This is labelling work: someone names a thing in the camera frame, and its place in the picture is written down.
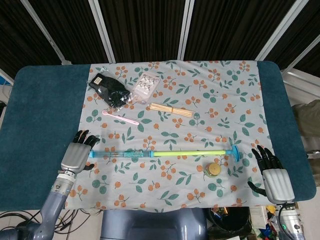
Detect teal velvet table cover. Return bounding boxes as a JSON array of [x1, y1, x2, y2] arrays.
[[0, 59, 317, 211]]

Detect black gloves in plastic bag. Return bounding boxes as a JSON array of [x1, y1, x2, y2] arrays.
[[87, 66, 135, 110]]

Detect pink toothbrush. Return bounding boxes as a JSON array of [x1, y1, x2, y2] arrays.
[[102, 109, 140, 126]]

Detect clear pink blister pack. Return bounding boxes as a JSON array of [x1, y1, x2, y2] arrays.
[[131, 71, 161, 105]]

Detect white cardboard box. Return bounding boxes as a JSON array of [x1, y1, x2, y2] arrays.
[[249, 206, 268, 230]]

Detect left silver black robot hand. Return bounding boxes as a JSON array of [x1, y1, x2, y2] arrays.
[[59, 129, 101, 176]]

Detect white partition frame post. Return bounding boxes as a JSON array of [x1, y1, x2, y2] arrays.
[[256, 0, 304, 61], [88, 0, 116, 63], [178, 0, 195, 61], [24, 0, 72, 65]]

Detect black floor cable bundle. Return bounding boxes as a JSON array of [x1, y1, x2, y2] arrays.
[[0, 209, 101, 236]]

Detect blue-grey robot torso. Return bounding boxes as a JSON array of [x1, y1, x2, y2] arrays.
[[101, 208, 208, 240]]

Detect person in khaki trousers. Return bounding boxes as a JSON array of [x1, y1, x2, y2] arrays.
[[291, 99, 320, 188]]

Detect bundle of wooden sticks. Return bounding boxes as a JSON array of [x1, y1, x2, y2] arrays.
[[149, 102, 195, 118]]

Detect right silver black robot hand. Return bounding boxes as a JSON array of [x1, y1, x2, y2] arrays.
[[247, 144, 296, 204]]

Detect floral orange berry tablecloth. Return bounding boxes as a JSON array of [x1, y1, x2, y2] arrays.
[[64, 59, 286, 211]]

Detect small jar with gold lid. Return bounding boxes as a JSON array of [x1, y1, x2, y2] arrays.
[[203, 161, 222, 179]]

